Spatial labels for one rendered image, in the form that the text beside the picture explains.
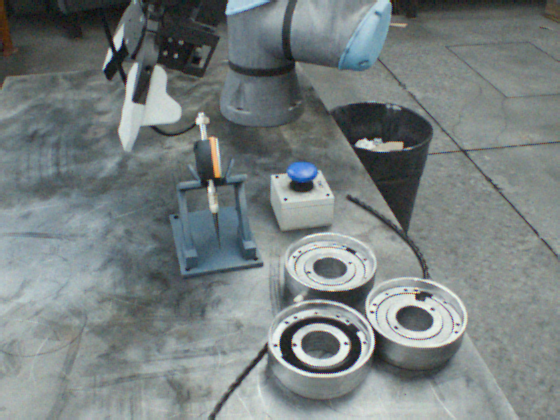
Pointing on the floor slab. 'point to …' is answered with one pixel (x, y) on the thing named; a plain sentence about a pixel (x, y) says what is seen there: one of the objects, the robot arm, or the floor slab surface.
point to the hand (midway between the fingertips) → (110, 112)
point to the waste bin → (407, 123)
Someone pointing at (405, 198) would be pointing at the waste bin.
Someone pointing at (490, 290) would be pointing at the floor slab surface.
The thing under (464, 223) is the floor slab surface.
